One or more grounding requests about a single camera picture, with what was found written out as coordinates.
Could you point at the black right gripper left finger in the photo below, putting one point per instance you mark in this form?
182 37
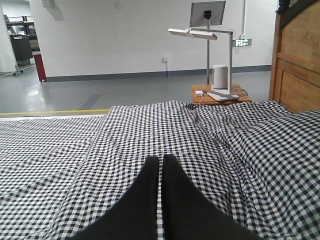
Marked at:
134 215

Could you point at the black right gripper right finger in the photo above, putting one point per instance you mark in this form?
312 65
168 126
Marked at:
188 215

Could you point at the white desk lamp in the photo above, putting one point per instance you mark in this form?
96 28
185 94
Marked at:
185 33

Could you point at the checkered folded quilt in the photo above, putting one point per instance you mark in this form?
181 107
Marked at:
256 162

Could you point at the black white checkered bedsheet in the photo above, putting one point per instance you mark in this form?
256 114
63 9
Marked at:
38 162

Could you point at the white charger adapter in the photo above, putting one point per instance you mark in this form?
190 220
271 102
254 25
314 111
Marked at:
199 93

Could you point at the wooden nightstand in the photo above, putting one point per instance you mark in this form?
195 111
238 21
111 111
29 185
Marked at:
219 97

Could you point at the white cylindrical speaker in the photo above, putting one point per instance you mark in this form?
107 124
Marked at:
219 76

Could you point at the wooden headboard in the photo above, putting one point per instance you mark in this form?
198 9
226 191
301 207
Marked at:
295 68

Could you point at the green exit sign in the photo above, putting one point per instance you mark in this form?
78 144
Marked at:
243 42

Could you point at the red cabinet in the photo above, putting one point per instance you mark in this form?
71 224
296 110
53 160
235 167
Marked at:
40 67

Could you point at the monitor on pole stand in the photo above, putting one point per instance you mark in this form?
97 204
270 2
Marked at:
204 15

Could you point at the dark workbench with shelves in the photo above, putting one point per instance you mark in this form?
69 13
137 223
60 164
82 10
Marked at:
23 37

